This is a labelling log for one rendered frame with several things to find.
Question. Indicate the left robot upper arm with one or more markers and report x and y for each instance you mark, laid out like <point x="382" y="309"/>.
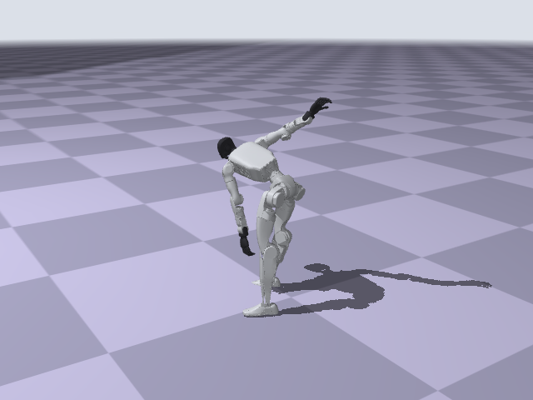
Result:
<point x="231" y="183"/>

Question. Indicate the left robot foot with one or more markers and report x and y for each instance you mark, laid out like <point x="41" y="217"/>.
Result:
<point x="259" y="310"/>

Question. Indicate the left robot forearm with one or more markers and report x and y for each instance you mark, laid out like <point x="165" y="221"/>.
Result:
<point x="239" y="216"/>

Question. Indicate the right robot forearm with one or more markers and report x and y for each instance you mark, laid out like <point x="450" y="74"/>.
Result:
<point x="298" y="123"/>

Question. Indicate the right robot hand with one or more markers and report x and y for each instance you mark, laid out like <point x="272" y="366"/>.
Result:
<point x="316" y="107"/>

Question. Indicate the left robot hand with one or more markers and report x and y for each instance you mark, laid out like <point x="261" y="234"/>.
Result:
<point x="244" y="243"/>

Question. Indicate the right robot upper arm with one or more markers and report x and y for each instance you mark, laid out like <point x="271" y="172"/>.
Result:
<point x="273" y="137"/>

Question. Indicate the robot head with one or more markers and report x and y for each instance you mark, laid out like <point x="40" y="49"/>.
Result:
<point x="225" y="146"/>

